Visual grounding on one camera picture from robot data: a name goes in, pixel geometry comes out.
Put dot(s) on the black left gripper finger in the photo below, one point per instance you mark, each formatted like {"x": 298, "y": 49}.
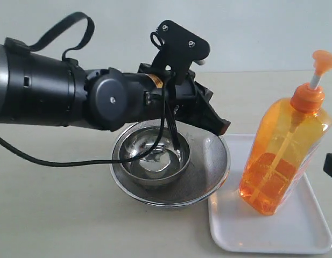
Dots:
{"x": 204, "y": 117}
{"x": 202, "y": 95}

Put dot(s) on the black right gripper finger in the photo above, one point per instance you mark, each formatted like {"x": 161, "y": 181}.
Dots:
{"x": 327, "y": 168}

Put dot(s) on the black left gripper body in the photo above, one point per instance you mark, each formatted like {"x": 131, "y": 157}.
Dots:
{"x": 177, "y": 96}

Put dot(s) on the orange pump soap bottle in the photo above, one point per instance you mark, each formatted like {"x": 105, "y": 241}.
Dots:
{"x": 287, "y": 137}

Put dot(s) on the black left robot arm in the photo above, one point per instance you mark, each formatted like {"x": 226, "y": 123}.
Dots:
{"x": 38, "y": 90}

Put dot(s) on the small stainless steel bowl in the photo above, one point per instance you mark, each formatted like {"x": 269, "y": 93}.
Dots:
{"x": 162, "y": 166}

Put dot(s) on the steel mesh strainer basket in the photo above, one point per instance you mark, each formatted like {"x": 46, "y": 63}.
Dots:
{"x": 207, "y": 170}

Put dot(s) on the white plastic tray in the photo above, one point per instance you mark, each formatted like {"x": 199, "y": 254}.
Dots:
{"x": 298, "y": 227}

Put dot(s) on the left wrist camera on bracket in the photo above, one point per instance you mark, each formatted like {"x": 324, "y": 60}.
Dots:
{"x": 179, "y": 49}

